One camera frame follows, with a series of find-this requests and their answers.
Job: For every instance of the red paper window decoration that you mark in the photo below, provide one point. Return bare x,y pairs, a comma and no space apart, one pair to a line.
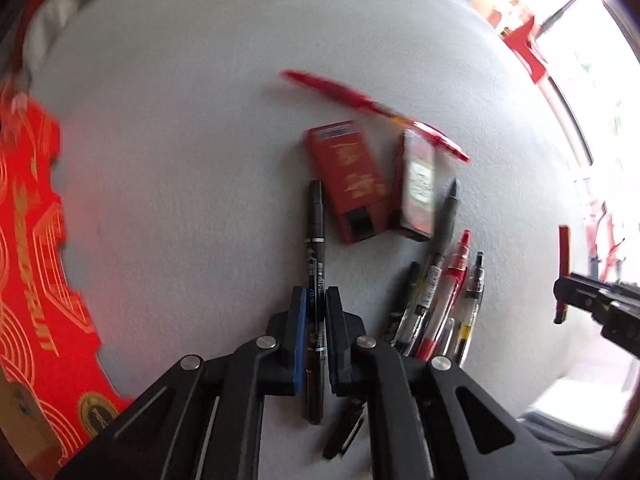
527,45
602,240

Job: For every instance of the red slim pen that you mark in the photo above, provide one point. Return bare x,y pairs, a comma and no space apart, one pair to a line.
564,250

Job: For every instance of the red ballpoint pen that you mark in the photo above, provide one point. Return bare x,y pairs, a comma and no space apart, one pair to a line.
360,100

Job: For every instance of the clear pen with yellow ink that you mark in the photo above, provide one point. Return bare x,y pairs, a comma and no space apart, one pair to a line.
472,300

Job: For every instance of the black marker pen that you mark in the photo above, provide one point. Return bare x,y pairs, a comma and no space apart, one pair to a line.
315,240

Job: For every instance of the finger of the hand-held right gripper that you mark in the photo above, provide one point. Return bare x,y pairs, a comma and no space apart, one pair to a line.
600,280
580,295

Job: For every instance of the short black pen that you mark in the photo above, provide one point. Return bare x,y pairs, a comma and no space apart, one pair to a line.
342,430

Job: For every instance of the red box with gold print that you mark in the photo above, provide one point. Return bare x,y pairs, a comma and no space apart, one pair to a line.
345,170

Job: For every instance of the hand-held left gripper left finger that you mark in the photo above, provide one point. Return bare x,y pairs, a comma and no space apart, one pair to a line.
299,340

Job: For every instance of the black gel pen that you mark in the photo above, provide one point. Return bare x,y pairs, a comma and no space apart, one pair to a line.
407,300

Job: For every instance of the red box with white label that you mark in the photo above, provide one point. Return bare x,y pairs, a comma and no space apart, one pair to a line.
417,180

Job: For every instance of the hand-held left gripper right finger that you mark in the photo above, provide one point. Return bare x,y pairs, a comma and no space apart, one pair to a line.
334,340

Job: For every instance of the red printed cardboard box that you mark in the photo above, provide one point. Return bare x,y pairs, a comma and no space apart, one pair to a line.
35,260

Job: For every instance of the grey capped pen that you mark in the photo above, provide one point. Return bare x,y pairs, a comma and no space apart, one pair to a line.
445,220

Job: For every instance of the red gel pen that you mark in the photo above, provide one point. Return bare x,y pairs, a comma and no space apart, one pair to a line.
457,270

